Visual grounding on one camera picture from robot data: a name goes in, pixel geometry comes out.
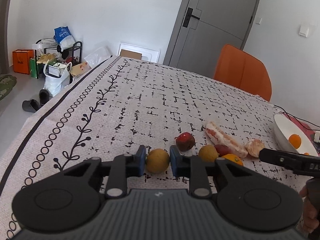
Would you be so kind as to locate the orange paper bag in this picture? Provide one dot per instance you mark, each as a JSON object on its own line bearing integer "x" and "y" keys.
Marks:
{"x": 21, "y": 58}

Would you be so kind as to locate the white foam packaging board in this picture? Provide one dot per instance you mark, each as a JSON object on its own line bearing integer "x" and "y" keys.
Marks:
{"x": 147, "y": 54}

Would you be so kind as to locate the small red apple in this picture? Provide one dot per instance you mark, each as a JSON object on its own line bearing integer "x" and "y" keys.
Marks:
{"x": 222, "y": 150}

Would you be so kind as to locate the long peeled pomelo segment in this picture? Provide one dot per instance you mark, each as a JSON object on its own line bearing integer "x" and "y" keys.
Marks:
{"x": 219, "y": 137}

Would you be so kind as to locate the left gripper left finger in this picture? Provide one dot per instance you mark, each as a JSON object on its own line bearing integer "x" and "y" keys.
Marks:
{"x": 72, "y": 197}

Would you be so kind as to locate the white plastic bag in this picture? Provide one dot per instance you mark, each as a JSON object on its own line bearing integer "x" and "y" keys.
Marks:
{"x": 56, "y": 78}

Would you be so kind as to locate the clear plastic bag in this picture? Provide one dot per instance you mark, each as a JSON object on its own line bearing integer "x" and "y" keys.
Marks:
{"x": 97, "y": 57}

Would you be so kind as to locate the patterned grey tablecloth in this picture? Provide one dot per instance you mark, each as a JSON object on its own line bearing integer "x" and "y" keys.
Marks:
{"x": 118, "y": 106}

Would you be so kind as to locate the green paper bag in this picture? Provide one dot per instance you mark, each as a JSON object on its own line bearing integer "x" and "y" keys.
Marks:
{"x": 33, "y": 68}

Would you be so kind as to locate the dark red apple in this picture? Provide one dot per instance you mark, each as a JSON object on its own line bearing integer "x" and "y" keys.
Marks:
{"x": 185, "y": 141}

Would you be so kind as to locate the short peeled pomelo segment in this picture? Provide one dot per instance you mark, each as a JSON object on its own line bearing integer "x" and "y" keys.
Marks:
{"x": 254, "y": 146}

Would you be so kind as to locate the orange in plate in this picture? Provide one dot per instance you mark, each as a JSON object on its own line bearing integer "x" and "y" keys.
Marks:
{"x": 295, "y": 140}

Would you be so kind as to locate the white plate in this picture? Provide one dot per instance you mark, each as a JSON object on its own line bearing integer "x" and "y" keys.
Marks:
{"x": 284, "y": 128}

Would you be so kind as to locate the brown cardboard piece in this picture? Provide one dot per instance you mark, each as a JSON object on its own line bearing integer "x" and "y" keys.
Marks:
{"x": 130, "y": 54}

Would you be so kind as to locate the right hand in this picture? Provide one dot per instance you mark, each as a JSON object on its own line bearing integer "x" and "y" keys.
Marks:
{"x": 310, "y": 221}

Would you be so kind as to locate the blue and white bag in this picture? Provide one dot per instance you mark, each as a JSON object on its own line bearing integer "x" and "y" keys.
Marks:
{"x": 63, "y": 37}

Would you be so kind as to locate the black slipper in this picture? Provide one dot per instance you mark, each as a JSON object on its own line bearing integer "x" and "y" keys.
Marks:
{"x": 31, "y": 106}
{"x": 44, "y": 96}

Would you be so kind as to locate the orange chair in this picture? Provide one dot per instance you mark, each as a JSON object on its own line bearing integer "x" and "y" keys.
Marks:
{"x": 243, "y": 71}

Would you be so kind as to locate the grey door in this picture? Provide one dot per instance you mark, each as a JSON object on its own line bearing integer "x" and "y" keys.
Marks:
{"x": 197, "y": 48}

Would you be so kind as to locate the black door handle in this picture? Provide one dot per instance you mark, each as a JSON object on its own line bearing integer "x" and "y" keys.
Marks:
{"x": 188, "y": 16}

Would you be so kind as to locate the yellow-brown round pear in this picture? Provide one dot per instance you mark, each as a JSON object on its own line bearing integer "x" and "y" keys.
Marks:
{"x": 157, "y": 161}

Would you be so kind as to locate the black shoe rack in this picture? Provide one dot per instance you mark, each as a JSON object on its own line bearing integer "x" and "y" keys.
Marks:
{"x": 51, "y": 60}

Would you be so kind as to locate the camouflage green cushion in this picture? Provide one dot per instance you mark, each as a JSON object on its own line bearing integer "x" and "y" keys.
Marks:
{"x": 7, "y": 83}

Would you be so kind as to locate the red placemat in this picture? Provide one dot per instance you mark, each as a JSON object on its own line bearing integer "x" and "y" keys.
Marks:
{"x": 307, "y": 130}

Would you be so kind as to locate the small white wall switch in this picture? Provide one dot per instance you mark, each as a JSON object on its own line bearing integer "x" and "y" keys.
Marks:
{"x": 258, "y": 20}

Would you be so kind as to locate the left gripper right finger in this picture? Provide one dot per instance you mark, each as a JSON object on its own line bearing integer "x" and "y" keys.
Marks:
{"x": 243, "y": 197}

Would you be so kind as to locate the large orange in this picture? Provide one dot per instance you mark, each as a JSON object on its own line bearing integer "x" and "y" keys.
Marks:
{"x": 234, "y": 158}

